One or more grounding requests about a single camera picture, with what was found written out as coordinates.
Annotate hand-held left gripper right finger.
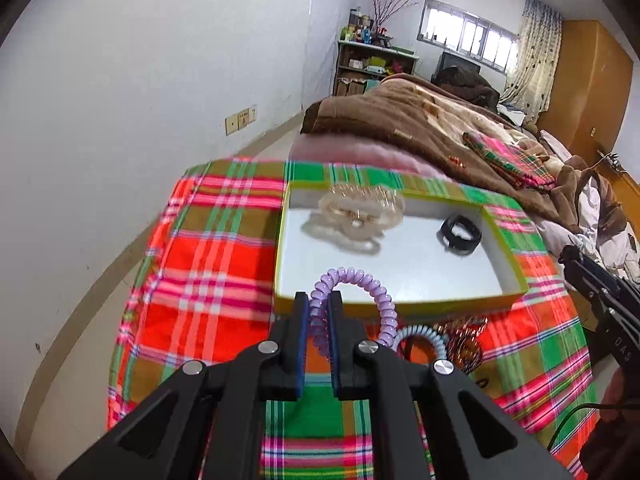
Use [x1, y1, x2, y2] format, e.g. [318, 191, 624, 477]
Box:
[327, 290, 576, 480]

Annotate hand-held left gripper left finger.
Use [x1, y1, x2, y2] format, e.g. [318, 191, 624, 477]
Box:
[57, 291, 311, 480]

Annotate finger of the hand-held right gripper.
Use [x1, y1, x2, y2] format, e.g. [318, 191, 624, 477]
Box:
[558, 244, 618, 306]

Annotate purple spiral hair tie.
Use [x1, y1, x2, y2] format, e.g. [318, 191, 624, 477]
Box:
[307, 267, 400, 363]

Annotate light blue spiral hair tie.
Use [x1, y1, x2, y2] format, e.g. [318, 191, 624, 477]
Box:
[392, 325, 447, 366]

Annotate shallow yellow-green box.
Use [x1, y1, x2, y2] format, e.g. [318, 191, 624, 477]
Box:
[274, 180, 530, 317]

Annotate brown beaded bracelet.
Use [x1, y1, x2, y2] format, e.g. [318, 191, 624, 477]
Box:
[447, 337, 485, 375]

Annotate white rumpled bedding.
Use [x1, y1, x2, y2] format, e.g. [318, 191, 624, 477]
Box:
[540, 130, 640, 281]

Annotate wooden nightstand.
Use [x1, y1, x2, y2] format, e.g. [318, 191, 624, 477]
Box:
[595, 145, 640, 186]

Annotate plaid bed cloth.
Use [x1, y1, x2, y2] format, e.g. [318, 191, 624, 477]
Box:
[106, 156, 601, 480]

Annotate clear hair claw clip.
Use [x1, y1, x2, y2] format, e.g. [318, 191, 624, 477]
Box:
[300, 185, 406, 256]

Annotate folded plaid cloth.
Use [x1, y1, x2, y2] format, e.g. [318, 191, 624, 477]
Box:
[461, 131, 557, 192]

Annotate black wide hair band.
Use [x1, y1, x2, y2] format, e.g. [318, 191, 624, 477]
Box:
[439, 212, 483, 252]

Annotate wooden wardrobe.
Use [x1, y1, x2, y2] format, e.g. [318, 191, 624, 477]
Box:
[537, 20, 633, 161]

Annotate pink bed sheet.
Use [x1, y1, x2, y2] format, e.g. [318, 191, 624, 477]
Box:
[290, 132, 446, 178]

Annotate patterned curtain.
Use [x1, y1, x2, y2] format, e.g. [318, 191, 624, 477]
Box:
[501, 0, 563, 123]

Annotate dark brown coat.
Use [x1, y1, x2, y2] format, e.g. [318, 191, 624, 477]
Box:
[431, 67, 501, 108]

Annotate brown fleece blanket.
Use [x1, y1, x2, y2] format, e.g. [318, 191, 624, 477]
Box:
[300, 74, 640, 241]

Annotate dark television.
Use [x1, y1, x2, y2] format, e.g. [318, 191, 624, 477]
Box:
[437, 51, 482, 78]

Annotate barred window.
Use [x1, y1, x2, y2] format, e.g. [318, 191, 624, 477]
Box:
[416, 0, 520, 73]

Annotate wooden shelf unit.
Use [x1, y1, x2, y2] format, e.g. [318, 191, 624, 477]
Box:
[334, 40, 420, 98]

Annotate group of bottles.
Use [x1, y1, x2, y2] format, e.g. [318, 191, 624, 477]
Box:
[340, 7, 393, 46]

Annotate pink flower branches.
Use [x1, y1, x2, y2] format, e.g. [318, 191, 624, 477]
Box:
[370, 0, 420, 31]

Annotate black cable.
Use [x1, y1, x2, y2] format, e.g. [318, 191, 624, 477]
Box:
[547, 400, 616, 453]

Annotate wall socket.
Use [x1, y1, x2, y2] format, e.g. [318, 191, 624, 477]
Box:
[224, 106, 258, 136]

